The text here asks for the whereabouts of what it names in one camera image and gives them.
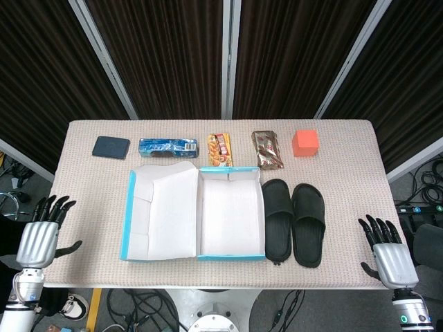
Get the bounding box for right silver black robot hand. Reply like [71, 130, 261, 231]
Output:
[357, 214, 419, 290]

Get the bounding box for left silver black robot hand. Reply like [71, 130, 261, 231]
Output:
[15, 194, 83, 270]

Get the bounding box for black rubber slipper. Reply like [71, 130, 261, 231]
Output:
[291, 183, 327, 268]
[261, 178, 294, 266]

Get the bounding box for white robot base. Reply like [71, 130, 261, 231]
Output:
[164, 288, 266, 332]

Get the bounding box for light blue cardboard shoe box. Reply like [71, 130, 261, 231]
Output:
[119, 160, 266, 262]

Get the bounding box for blue snack packet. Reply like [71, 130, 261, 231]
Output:
[138, 138, 200, 160]

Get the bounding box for black power strip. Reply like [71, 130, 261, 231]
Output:
[396, 203, 443, 216]

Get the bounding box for person in black clothes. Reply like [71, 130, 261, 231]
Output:
[0, 212, 75, 317]

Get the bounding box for white black sneaker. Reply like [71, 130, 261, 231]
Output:
[58, 293, 88, 320]

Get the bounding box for beige woven table cloth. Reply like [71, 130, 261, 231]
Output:
[43, 119, 404, 290]

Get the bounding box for orange cube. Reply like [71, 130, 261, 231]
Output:
[292, 129, 319, 158]

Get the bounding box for brown gold snack packet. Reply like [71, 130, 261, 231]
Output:
[251, 130, 285, 171]

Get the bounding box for dark ribbed partition panel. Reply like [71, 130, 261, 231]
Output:
[233, 0, 377, 120]
[0, 0, 131, 174]
[323, 0, 443, 173]
[86, 0, 230, 120]

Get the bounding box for yellow snack packet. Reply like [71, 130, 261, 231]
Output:
[206, 133, 235, 169]

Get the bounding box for chrome stool ring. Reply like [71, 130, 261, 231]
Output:
[0, 192, 22, 221]

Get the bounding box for white partition bottom rail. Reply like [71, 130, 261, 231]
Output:
[386, 137, 443, 183]
[0, 138, 55, 183]

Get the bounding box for coiled black floor cables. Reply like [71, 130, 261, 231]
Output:
[408, 160, 443, 205]

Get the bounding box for tangled black floor cables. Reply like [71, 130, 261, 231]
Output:
[105, 288, 181, 332]

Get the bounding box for black cable with inline switch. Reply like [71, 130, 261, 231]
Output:
[271, 289, 306, 329]

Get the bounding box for white partition post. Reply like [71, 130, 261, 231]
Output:
[221, 0, 242, 120]
[313, 0, 395, 120]
[68, 0, 139, 120]

